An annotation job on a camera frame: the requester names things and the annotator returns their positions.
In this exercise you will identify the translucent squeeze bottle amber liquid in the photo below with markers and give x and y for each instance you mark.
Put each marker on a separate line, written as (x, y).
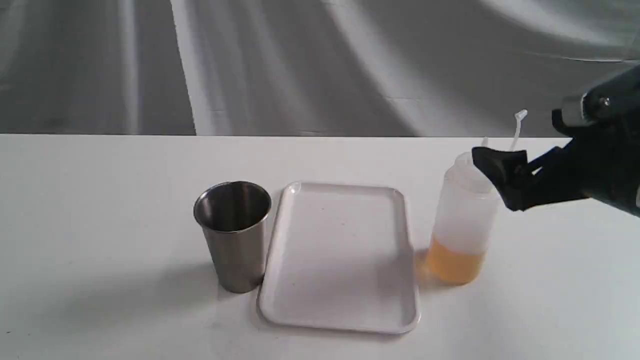
(464, 219)

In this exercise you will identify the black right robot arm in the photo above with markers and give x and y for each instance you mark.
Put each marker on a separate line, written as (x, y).
(616, 96)

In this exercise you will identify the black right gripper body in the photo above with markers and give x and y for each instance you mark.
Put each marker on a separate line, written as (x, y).
(608, 162)

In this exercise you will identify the grey backdrop cloth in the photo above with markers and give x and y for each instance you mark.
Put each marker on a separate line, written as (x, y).
(308, 68)

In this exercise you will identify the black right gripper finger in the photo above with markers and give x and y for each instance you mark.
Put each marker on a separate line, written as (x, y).
(523, 184)

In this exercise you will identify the stainless steel cup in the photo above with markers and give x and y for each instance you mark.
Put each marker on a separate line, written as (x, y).
(232, 216)

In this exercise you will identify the white plastic tray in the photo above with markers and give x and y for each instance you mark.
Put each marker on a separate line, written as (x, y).
(340, 258)

